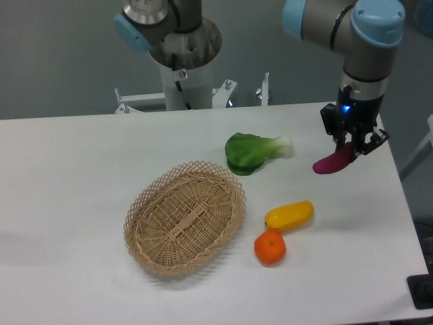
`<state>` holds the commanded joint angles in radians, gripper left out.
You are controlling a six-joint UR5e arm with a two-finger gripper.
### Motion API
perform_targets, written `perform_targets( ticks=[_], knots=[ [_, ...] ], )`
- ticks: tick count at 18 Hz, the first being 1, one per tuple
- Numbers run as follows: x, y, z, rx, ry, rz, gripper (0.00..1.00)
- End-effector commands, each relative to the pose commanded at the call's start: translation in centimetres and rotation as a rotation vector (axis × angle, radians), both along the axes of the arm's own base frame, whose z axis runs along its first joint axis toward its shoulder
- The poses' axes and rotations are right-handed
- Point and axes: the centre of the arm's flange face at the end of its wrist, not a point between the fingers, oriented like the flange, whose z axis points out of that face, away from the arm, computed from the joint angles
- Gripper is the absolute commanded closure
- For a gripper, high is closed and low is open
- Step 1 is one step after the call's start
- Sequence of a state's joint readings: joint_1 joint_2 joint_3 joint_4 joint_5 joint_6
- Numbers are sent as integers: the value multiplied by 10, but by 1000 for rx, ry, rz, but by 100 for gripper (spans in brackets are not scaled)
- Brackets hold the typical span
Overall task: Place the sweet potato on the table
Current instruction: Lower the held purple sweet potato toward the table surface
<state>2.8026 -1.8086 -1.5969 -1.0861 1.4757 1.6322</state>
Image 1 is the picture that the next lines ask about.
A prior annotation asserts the purple sweet potato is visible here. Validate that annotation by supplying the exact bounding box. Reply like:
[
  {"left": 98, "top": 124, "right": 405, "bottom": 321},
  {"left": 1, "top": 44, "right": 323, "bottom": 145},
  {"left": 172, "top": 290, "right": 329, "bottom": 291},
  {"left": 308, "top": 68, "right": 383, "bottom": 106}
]
[{"left": 313, "top": 142, "right": 353, "bottom": 175}]

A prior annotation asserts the white metal mounting frame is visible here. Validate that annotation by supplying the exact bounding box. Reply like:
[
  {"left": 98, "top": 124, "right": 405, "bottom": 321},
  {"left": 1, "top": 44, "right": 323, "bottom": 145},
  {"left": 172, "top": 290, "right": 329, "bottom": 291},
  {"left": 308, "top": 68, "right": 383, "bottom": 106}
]
[{"left": 113, "top": 72, "right": 271, "bottom": 114}]

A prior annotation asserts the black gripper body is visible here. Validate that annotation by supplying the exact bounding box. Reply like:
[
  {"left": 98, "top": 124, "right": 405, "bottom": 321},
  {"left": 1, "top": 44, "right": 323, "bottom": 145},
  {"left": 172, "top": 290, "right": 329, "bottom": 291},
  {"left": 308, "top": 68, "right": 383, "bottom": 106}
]
[{"left": 320, "top": 77, "right": 386, "bottom": 140}]

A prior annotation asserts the woven wicker basket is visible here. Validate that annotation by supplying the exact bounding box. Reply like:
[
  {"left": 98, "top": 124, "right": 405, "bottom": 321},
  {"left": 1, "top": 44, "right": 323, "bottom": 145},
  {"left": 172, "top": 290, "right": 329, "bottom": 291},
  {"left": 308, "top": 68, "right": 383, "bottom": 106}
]
[{"left": 123, "top": 161, "right": 246, "bottom": 277}]

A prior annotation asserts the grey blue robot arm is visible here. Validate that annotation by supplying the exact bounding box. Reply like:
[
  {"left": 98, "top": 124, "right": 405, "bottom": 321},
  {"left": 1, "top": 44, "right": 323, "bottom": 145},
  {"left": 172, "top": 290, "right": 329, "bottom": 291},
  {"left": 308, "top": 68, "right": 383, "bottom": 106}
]
[{"left": 114, "top": 1, "right": 405, "bottom": 161}]

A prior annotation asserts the black cable on pedestal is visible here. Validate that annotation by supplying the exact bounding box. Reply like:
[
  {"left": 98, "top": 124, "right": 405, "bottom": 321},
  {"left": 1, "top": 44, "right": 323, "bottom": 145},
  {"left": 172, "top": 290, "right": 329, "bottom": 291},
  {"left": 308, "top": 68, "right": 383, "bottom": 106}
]
[{"left": 170, "top": 53, "right": 193, "bottom": 111}]

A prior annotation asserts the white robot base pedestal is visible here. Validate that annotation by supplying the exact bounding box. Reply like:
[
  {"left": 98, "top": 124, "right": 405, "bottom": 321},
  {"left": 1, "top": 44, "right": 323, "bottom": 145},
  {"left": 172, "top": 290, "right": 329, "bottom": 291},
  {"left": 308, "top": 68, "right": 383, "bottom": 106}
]
[{"left": 150, "top": 18, "right": 222, "bottom": 92}]

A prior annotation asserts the yellow mango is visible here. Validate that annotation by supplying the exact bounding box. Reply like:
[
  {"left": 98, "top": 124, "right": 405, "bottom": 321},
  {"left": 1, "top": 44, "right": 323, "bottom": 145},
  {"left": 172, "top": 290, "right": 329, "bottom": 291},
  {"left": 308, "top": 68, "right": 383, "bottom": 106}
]
[{"left": 265, "top": 200, "right": 314, "bottom": 233}]

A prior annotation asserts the black device at table edge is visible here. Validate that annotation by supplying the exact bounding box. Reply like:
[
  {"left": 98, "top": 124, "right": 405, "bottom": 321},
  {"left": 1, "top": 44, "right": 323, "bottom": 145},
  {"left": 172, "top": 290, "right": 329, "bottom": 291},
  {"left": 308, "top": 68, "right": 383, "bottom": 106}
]
[{"left": 407, "top": 274, "right": 432, "bottom": 310}]

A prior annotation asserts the green bok choy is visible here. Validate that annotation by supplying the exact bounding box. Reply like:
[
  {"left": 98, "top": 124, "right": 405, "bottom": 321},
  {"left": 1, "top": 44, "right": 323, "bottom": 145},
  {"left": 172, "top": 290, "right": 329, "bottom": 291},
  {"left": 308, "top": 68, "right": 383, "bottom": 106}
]
[{"left": 225, "top": 133, "right": 294, "bottom": 176}]

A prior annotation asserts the white furniture leg right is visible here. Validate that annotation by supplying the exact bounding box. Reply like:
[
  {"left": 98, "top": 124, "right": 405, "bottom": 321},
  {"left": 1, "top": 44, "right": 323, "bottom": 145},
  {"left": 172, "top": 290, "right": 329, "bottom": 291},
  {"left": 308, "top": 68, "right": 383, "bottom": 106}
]
[{"left": 398, "top": 115, "right": 432, "bottom": 181}]

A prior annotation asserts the orange tangerine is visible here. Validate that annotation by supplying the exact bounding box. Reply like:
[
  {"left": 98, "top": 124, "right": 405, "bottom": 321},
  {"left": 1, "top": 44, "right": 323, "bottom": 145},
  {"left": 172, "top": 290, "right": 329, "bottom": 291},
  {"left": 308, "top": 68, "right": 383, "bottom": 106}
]
[{"left": 254, "top": 229, "right": 287, "bottom": 266}]

